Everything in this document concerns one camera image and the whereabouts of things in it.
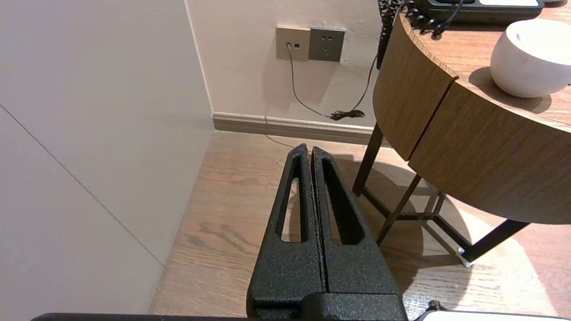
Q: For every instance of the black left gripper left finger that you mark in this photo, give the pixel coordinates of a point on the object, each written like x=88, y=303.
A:
x=285, y=276

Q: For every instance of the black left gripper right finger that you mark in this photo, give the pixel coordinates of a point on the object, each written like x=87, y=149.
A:
x=357, y=272

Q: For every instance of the curved wooden table drawer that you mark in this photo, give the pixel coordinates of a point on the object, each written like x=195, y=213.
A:
x=490, y=156

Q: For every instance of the white round jar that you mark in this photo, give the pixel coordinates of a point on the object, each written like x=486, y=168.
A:
x=531, y=62

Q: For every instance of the round wooden side table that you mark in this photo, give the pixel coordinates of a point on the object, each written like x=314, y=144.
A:
x=415, y=89

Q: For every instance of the black and white desk telephone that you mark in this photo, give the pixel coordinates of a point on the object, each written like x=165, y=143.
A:
x=490, y=15

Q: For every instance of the grey wall baseboard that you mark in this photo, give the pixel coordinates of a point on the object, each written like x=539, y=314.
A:
x=290, y=125

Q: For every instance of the beige wall data socket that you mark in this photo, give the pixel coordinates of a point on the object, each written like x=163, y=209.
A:
x=298, y=49

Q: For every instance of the grey wall power socket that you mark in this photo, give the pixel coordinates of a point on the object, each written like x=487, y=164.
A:
x=327, y=44

